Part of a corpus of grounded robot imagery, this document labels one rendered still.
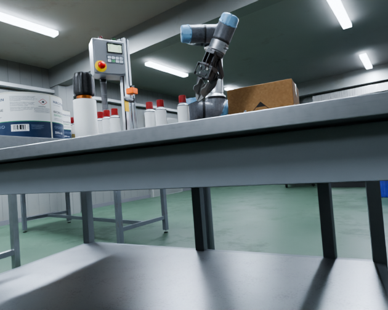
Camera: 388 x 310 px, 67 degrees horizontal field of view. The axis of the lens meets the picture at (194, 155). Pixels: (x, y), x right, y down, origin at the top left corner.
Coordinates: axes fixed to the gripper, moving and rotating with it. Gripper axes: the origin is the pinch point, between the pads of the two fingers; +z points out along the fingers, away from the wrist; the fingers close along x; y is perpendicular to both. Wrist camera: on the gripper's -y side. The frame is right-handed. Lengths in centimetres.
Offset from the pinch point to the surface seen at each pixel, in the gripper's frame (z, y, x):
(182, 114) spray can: 8.8, 3.2, -3.1
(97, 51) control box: -2, 0, -66
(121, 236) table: 155, -114, -81
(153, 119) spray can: 17.0, 1.6, -17.4
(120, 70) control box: 3, -9, -55
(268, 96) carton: -12.6, -18.3, 22.6
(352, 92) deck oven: -131, -598, 27
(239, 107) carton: -3.4, -18.2, 11.8
